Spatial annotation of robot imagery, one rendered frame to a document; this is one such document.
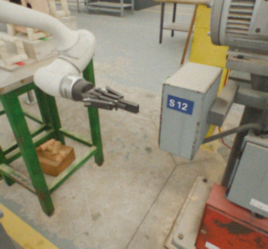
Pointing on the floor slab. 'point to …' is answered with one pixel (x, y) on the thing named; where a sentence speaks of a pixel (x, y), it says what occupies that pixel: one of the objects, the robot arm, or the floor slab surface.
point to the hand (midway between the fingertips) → (128, 106)
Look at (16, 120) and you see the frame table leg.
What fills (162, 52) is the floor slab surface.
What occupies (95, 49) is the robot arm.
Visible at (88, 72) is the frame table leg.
